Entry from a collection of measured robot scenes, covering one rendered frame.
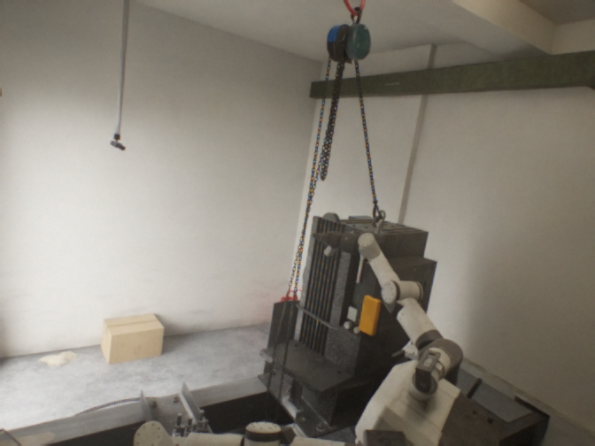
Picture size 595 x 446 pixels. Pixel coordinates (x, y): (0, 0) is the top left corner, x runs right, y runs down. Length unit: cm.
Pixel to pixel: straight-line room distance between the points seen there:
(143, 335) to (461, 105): 312
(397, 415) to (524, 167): 205
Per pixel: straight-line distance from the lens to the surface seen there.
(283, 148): 427
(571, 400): 285
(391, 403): 111
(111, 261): 393
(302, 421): 218
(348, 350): 212
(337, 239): 168
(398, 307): 143
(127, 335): 382
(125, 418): 218
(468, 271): 302
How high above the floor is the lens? 193
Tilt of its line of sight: 9 degrees down
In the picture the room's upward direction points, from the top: 9 degrees clockwise
